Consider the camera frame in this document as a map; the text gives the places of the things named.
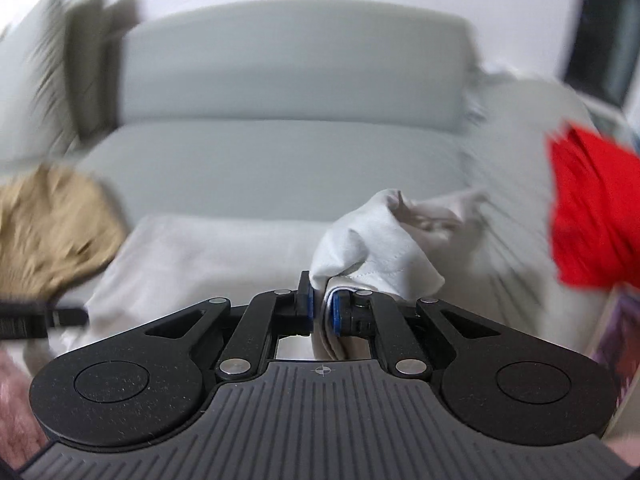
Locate white t-shirt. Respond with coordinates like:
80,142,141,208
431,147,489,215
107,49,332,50
27,189,501,366

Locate smartphone in pale case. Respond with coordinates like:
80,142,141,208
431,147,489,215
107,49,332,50
587,290,640,407

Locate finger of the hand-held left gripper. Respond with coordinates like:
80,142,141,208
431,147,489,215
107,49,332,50
0,299,89,339

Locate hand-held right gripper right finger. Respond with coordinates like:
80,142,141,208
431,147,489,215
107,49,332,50
330,288,508,380

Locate dark grey cushion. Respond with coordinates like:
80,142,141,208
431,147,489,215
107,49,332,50
65,0,148,142

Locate red folded cloth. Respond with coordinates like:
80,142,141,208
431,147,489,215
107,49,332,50
547,125,640,291

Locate grey sofa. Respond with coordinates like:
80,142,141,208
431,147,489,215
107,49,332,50
0,5,640,361

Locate large grey cushion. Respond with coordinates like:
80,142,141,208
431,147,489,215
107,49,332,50
0,0,76,161

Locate khaki shorts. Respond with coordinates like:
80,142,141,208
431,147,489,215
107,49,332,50
0,165,129,302

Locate pink fluffy garment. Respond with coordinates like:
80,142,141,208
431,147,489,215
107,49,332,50
0,350,51,452

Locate black screen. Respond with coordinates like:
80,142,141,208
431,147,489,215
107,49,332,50
560,0,640,112

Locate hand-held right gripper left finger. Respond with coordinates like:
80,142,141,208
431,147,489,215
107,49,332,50
145,271,317,382

